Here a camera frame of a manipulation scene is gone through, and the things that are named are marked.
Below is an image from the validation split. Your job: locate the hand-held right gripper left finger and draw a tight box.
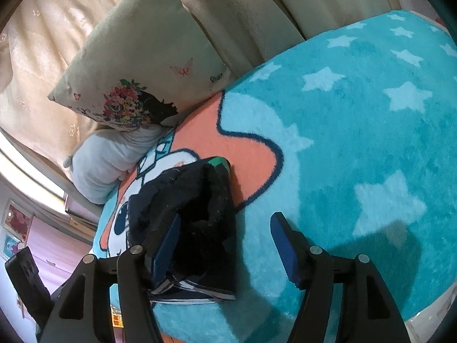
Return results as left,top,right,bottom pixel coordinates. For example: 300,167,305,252
41,214,183,343

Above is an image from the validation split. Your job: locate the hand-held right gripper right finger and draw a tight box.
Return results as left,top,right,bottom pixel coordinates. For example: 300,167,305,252
269,212,411,343

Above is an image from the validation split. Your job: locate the light blue pillow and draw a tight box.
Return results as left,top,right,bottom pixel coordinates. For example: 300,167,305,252
63,125,168,205

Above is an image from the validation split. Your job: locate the bright window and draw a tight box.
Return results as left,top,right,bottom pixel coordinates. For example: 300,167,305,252
0,129,68,218

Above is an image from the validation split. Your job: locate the turquoise star printed blanket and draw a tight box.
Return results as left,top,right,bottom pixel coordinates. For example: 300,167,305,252
92,11,457,343

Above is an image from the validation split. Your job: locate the pale butterfly printed pillow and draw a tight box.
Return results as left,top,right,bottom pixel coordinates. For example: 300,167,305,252
47,0,231,130

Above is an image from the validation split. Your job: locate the beige leaf patterned curtain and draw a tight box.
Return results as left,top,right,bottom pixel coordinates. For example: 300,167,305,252
0,0,404,186

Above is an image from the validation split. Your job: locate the teal wall picture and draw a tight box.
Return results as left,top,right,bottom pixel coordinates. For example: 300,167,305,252
0,234,26,258

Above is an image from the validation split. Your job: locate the pink flower wall picture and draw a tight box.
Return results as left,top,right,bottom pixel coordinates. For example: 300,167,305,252
3,202,34,239

